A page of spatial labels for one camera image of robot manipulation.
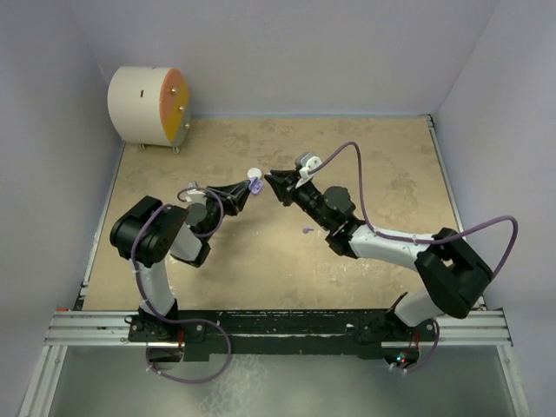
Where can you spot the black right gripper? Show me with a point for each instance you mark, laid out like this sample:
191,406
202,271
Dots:
280,180

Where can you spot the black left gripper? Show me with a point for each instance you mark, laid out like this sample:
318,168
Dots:
231,196

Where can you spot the purple earbud charging case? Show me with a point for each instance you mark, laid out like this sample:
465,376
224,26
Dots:
255,185

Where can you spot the white earbud charging case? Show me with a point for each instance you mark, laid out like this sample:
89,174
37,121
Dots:
254,173

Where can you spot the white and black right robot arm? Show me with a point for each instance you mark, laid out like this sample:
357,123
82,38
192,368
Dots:
453,274

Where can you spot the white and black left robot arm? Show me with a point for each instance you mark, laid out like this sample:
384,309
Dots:
151,231

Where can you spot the white cylinder with orange face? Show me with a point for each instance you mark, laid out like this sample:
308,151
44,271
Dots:
150,106

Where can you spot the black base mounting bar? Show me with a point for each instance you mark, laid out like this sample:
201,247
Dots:
196,334

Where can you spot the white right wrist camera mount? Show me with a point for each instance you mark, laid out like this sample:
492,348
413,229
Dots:
306,165

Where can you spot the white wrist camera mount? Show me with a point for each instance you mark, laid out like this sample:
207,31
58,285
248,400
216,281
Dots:
192,194
306,165

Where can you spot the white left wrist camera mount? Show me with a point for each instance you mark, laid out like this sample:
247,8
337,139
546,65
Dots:
192,194

